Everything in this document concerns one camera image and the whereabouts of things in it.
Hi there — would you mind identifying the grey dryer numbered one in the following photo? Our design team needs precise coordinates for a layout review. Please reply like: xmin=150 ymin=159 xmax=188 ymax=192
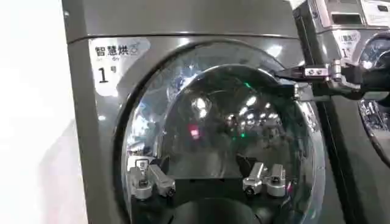
xmin=60 ymin=0 xmax=347 ymax=224

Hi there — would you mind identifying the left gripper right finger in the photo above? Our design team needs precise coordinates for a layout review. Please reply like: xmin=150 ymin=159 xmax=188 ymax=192
xmin=236 ymin=154 xmax=288 ymax=198

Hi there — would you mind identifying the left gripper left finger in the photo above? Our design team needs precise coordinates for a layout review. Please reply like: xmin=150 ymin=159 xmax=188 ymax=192
xmin=128 ymin=156 xmax=177 ymax=201

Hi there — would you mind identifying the white number one label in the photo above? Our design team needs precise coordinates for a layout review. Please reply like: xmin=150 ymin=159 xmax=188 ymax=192
xmin=88 ymin=37 xmax=152 ymax=97

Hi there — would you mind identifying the neighbouring dryer's round glass door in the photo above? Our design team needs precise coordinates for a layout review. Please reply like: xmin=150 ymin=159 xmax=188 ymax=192
xmin=356 ymin=31 xmax=390 ymax=169

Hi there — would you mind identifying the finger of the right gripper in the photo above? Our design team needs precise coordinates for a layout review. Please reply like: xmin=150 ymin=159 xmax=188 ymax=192
xmin=274 ymin=58 xmax=344 ymax=83
xmin=282 ymin=79 xmax=363 ymax=102

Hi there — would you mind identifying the white instruction sticker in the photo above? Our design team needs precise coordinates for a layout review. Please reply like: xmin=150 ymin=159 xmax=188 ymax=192
xmin=360 ymin=0 xmax=390 ymax=27

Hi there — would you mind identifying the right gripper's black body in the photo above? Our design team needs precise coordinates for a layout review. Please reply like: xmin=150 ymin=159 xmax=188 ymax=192
xmin=341 ymin=50 xmax=390 ymax=108

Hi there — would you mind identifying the round glass dryer door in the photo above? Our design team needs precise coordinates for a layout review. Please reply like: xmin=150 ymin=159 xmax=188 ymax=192
xmin=113 ymin=38 xmax=327 ymax=224

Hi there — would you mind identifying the neighbouring dryer's display panel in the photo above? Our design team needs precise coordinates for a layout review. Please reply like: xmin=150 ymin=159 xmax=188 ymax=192
xmin=330 ymin=12 xmax=365 ymax=26

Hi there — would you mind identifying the neighbouring dryer's white number label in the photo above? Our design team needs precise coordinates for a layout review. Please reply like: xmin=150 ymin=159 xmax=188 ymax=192
xmin=332 ymin=29 xmax=362 ymax=59

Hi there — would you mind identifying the grey neighbouring dryer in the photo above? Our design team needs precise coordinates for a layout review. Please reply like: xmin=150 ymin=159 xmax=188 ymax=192
xmin=292 ymin=0 xmax=390 ymax=224

